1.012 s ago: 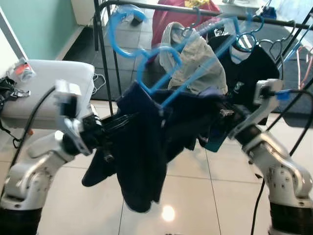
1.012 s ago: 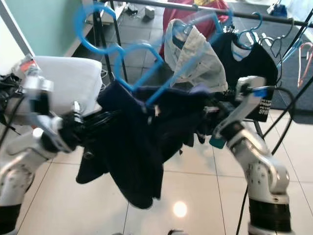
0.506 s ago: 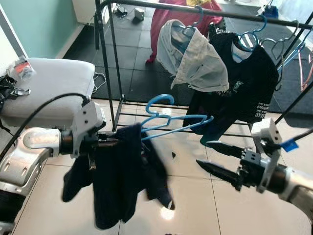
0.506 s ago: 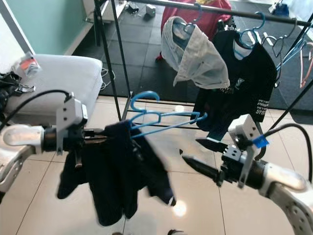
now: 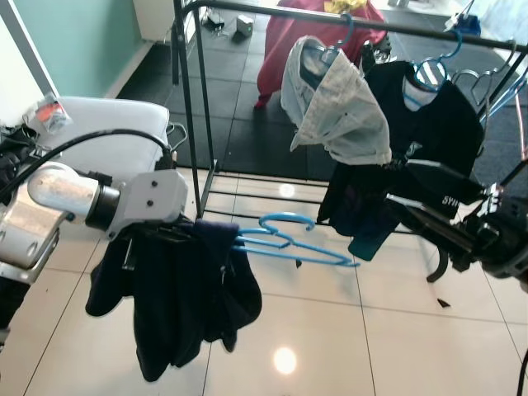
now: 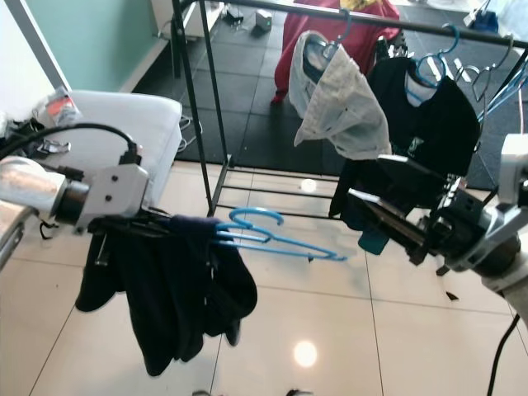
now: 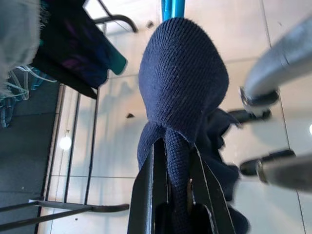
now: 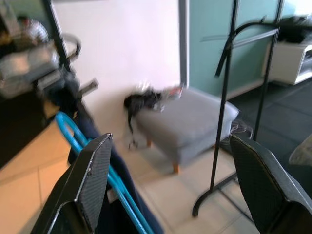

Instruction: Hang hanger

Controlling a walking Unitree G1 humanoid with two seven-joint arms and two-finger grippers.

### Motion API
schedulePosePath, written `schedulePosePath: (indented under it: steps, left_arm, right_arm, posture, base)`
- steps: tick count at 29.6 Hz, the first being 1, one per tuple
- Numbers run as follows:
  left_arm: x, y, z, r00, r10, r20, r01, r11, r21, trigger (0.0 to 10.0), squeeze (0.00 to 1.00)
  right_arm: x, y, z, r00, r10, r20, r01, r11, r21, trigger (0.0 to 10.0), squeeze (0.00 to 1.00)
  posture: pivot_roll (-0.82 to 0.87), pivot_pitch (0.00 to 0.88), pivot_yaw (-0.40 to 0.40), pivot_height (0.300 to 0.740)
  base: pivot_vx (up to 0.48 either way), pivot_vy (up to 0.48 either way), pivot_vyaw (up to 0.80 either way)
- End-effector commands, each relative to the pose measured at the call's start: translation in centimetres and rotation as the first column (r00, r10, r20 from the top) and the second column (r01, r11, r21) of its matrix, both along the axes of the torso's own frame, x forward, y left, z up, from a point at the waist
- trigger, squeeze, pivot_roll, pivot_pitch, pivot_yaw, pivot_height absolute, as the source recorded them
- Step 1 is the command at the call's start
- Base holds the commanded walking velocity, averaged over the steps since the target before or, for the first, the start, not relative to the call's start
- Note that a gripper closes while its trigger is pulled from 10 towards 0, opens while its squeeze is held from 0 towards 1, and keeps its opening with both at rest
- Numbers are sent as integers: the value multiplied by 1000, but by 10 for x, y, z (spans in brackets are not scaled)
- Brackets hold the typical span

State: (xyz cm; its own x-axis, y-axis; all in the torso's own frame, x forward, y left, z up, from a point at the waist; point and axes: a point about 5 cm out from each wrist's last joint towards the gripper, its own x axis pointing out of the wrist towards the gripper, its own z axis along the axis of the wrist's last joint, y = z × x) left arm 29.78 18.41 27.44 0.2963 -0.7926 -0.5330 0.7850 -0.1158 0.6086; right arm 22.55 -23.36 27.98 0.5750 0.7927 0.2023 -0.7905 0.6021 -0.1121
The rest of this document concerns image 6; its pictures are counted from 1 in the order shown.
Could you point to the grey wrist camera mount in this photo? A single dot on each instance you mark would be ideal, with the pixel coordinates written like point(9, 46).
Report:
point(120, 190)
point(513, 169)

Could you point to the clear plastic package red label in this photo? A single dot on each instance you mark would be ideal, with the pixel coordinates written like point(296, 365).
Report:
point(59, 107)

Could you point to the red garment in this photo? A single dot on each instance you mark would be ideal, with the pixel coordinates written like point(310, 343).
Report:
point(293, 54)

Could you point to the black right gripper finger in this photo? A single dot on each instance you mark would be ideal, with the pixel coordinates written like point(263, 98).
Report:
point(388, 216)
point(417, 177)

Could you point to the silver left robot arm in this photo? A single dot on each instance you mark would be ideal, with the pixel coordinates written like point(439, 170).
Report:
point(33, 186)

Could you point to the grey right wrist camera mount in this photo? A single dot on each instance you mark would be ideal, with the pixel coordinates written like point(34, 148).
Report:
point(513, 169)

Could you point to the light grey ottoman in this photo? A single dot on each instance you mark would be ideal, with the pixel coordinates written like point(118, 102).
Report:
point(124, 107)

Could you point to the blue plastic hanger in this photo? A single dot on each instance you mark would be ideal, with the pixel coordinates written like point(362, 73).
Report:
point(346, 25)
point(455, 40)
point(256, 210)
point(507, 89)

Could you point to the black hanging t-shirt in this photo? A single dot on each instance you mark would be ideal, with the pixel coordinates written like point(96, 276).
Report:
point(450, 124)

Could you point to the small white box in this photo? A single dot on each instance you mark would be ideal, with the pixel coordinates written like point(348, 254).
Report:
point(263, 21)

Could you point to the pale grey hanging shirt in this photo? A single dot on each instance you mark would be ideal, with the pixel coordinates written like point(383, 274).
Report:
point(342, 111)

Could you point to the white cabinet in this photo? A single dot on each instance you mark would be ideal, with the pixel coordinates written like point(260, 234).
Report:
point(169, 12)

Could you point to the dark navy garment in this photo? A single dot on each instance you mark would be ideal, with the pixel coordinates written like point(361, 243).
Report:
point(173, 297)

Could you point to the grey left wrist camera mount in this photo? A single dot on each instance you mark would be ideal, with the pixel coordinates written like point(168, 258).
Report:
point(120, 190)

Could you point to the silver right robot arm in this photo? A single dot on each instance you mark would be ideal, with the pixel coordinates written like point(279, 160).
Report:
point(516, 293)

